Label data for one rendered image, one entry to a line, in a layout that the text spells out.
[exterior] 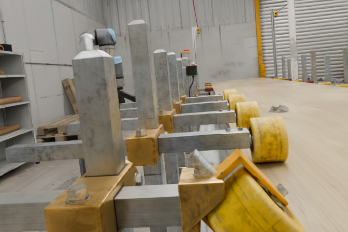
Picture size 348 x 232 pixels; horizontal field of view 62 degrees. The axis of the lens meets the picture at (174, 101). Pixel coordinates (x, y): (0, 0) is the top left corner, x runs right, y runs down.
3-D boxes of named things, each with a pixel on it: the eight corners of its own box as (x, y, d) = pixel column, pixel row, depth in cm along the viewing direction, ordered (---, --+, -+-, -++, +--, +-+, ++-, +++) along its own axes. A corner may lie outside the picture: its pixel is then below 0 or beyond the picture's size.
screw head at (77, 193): (61, 205, 24) (59, 191, 24) (72, 194, 27) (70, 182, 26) (84, 204, 24) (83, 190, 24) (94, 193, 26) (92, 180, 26)
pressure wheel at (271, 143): (247, 140, 57) (254, 172, 51) (247, 109, 52) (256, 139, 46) (278, 138, 56) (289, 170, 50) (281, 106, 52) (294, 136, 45)
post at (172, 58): (177, 180, 108) (164, 52, 104) (178, 177, 112) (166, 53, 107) (187, 179, 108) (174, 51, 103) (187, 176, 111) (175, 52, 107)
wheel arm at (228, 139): (5, 164, 55) (2, 146, 55) (17, 159, 59) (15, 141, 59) (272, 147, 50) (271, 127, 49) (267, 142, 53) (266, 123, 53)
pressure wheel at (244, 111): (235, 97, 74) (233, 110, 82) (238, 126, 71) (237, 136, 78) (258, 95, 74) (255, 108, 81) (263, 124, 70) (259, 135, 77)
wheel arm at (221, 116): (67, 135, 80) (65, 122, 80) (73, 132, 84) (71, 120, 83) (249, 121, 74) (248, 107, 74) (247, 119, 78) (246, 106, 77)
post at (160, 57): (169, 215, 84) (153, 49, 79) (171, 209, 87) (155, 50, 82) (182, 215, 83) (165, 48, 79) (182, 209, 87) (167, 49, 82)
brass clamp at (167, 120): (151, 135, 74) (149, 115, 74) (159, 125, 87) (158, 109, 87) (175, 133, 73) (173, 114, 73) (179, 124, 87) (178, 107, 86)
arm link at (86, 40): (77, 28, 211) (76, 64, 155) (95, 27, 214) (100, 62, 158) (79, 43, 217) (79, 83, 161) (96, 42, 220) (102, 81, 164)
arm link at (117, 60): (120, 56, 161) (122, 54, 151) (123, 78, 162) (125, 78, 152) (103, 57, 158) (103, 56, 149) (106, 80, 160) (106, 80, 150)
